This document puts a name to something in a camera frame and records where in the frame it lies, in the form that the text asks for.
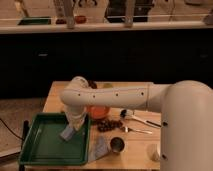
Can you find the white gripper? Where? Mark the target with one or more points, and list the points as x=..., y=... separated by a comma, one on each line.
x=76, y=117

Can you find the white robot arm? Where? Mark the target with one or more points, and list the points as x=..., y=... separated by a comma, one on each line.
x=186, y=109

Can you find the green plastic tray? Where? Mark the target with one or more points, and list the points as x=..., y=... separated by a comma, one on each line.
x=44, y=146

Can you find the orange bowl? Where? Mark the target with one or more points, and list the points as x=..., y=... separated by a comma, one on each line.
x=98, y=112

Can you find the dark grape bunch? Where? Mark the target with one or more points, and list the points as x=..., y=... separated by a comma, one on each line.
x=108, y=125

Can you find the dark brown bowl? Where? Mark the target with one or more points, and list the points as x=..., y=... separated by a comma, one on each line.
x=92, y=84

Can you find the blue grey cloth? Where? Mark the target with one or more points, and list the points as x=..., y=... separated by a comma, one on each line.
x=99, y=149

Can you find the yellow green fruit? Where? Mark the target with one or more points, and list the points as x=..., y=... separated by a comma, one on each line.
x=107, y=85

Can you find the wooden table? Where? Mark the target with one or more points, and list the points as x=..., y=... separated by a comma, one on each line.
x=135, y=156

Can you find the metal cup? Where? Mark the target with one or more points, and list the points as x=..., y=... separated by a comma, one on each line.
x=117, y=144

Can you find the metal fork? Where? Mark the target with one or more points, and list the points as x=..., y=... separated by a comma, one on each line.
x=127, y=129

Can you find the black handled ladle spoon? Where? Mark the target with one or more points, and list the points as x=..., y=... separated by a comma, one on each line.
x=129, y=114

